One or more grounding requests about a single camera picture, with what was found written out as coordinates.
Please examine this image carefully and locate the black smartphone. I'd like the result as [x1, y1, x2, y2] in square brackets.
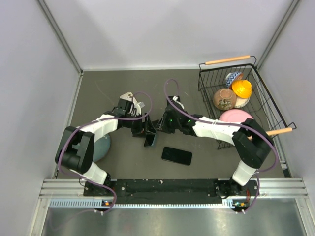
[161, 147, 192, 166]

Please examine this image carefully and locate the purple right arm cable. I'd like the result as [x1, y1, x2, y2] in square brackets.
[163, 78, 279, 213]

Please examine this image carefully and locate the beige phone case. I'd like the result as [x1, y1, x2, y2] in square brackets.
[120, 92, 133, 101]

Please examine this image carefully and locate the pink plate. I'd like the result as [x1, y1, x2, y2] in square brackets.
[219, 109, 253, 123]

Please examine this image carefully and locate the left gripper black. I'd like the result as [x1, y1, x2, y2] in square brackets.
[125, 111, 157, 138]

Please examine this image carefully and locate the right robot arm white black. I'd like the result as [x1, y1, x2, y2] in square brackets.
[156, 96, 275, 197]

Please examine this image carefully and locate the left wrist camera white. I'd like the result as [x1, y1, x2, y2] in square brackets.
[133, 102, 145, 116]

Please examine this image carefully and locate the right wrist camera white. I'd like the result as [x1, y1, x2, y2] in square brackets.
[172, 96, 185, 110]

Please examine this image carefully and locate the aluminium frame rail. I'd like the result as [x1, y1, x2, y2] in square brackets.
[39, 178, 308, 210]

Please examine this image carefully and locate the grey blue bowl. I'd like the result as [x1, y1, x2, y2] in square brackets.
[93, 135, 111, 162]

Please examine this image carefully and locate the white ceramic bowl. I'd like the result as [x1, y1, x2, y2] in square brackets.
[234, 96, 250, 109]

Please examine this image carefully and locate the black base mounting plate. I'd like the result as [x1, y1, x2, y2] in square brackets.
[83, 178, 249, 205]

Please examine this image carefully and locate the teal smartphone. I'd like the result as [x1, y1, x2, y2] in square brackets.
[144, 133, 157, 147]

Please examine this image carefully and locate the black wire basket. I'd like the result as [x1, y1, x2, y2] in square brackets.
[198, 55, 297, 150]

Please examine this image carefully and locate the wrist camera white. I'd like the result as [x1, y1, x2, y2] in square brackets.
[172, 96, 185, 110]
[133, 102, 145, 116]

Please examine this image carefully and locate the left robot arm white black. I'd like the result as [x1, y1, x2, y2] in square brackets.
[55, 97, 158, 195]

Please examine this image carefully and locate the blue white patterned bowl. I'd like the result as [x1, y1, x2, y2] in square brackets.
[225, 71, 244, 88]

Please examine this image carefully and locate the brown ceramic bowl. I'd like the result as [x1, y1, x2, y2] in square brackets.
[213, 88, 237, 111]

